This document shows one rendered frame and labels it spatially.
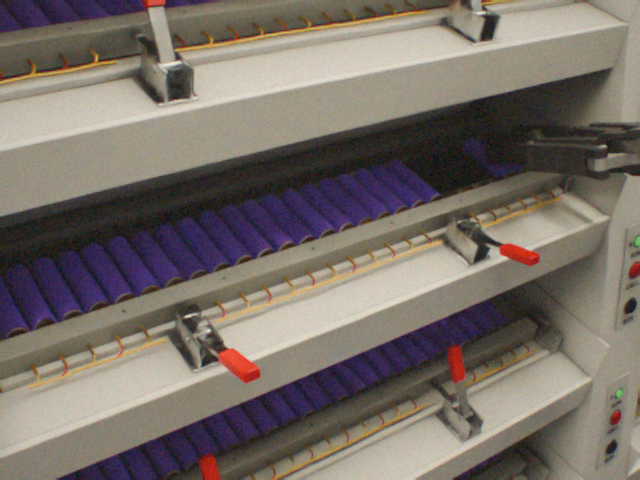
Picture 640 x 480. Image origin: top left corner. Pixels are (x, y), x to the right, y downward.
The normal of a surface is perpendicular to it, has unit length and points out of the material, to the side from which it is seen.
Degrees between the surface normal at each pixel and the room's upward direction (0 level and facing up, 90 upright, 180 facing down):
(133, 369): 18
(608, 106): 90
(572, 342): 90
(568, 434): 90
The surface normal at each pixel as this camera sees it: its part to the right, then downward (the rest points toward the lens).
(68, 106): 0.13, -0.78
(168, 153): 0.56, 0.57
